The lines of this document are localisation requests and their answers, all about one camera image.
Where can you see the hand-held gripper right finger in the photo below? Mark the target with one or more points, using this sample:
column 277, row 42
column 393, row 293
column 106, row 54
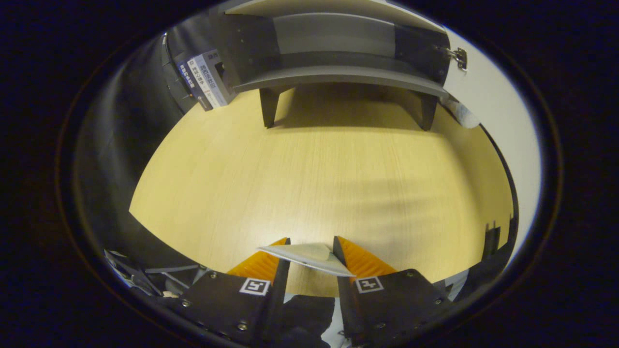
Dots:
column 346, row 304

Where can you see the white and blue plastic packet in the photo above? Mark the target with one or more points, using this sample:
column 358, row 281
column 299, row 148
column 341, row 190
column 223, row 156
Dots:
column 462, row 113

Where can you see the white and blue tube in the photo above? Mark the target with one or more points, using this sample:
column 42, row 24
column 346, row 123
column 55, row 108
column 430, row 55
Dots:
column 314, row 256

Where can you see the metal door hinge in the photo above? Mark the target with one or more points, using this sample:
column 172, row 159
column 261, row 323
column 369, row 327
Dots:
column 459, row 58

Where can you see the white cabinet door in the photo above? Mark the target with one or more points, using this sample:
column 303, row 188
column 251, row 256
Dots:
column 503, row 121

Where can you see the dark grey cabinet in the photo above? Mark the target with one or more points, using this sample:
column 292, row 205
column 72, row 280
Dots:
column 338, row 77

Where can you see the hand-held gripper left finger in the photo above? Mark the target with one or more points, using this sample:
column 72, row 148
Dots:
column 278, row 299

